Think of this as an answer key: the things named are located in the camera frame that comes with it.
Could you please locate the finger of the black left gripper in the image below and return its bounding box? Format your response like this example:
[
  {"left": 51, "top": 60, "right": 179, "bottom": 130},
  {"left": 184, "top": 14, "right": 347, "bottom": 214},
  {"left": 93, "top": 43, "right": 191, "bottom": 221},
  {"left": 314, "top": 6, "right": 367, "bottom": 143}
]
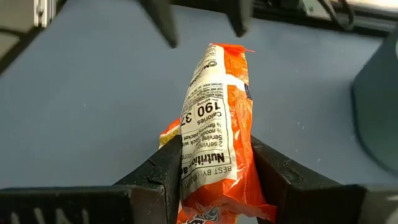
[
  {"left": 224, "top": 0, "right": 255, "bottom": 38},
  {"left": 136, "top": 0, "right": 180, "bottom": 50}
]

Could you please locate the black table edge rail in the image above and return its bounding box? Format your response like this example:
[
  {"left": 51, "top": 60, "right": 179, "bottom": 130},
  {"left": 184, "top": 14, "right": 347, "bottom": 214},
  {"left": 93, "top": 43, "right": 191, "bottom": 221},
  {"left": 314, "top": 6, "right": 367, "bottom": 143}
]
[{"left": 251, "top": 0, "right": 398, "bottom": 37}]

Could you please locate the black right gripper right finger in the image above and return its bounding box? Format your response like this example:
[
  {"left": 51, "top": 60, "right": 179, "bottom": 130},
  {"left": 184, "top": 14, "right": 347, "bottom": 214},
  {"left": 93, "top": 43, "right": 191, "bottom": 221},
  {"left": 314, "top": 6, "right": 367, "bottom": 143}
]
[{"left": 250, "top": 135, "right": 398, "bottom": 224}]

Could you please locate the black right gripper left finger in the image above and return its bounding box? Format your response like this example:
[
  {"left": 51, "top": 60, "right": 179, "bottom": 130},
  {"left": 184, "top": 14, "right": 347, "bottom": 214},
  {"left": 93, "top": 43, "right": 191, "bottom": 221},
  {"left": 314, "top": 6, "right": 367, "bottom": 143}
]
[{"left": 0, "top": 134, "right": 183, "bottom": 224}]

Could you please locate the grey metal table frame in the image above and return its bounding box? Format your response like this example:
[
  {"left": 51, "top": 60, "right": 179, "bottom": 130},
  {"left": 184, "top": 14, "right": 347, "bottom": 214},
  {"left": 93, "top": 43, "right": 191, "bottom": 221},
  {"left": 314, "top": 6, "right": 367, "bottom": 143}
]
[{"left": 0, "top": 0, "right": 68, "bottom": 77}]

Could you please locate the black cable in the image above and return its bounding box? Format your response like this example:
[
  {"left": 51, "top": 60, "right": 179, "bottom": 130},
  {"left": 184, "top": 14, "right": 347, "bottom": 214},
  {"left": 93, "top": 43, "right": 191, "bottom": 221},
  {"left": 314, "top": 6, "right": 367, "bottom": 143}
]
[{"left": 316, "top": 0, "right": 356, "bottom": 32}]

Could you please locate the orange Maruchan chicken ramen pack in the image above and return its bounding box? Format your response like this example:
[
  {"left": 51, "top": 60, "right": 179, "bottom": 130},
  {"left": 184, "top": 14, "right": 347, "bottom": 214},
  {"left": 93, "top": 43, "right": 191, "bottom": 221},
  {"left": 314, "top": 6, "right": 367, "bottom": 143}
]
[{"left": 158, "top": 42, "right": 278, "bottom": 224}]

